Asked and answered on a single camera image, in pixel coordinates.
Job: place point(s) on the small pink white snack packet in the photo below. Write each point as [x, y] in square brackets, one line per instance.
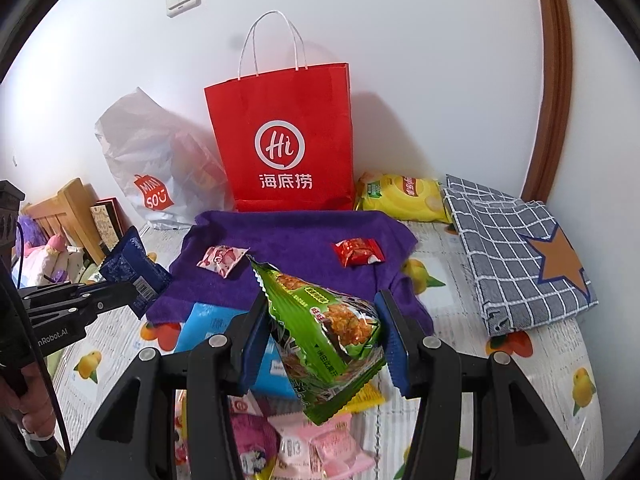
[222, 259]

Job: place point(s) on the grey checked cloth with star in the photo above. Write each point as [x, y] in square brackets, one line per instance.
[500, 260]

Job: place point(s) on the red paper bag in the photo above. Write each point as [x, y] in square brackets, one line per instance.
[280, 110]

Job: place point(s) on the purple towel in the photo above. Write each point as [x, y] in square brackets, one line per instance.
[300, 240]

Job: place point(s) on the blue tissue pack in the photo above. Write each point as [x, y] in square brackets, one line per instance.
[205, 325]

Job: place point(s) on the magenta snack packet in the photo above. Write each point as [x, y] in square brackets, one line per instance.
[255, 440]

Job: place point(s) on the yellow snack packet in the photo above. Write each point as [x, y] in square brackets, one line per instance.
[367, 397]

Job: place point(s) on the dark blue snack packet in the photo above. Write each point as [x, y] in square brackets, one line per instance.
[125, 260]

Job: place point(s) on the wooden headboard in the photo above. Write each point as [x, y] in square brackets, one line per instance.
[70, 205]

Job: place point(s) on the fruit print tablecloth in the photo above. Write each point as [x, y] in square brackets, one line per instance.
[500, 385]

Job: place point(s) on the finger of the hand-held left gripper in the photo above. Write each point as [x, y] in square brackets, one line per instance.
[75, 314]
[60, 292]

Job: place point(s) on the white plastic bag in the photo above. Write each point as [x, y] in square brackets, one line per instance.
[130, 145]

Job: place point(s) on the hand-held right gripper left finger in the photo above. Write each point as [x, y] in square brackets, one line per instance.
[252, 355]

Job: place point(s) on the yellow chips bag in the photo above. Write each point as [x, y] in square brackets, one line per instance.
[400, 200]

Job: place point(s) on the person's left hand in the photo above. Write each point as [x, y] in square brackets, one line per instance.
[40, 400]

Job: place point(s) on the green snack packet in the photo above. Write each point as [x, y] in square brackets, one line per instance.
[310, 320]

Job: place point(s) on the light pink snack packet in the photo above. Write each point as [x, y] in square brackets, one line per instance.
[340, 445]
[295, 447]

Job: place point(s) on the brown wooden door frame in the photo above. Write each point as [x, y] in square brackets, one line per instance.
[550, 85]

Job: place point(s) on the red snack packet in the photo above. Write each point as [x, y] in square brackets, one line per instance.
[357, 252]

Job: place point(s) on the pink purple plush toy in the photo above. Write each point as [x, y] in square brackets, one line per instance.
[45, 255]

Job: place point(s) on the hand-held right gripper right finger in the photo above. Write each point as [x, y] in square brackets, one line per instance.
[395, 345]

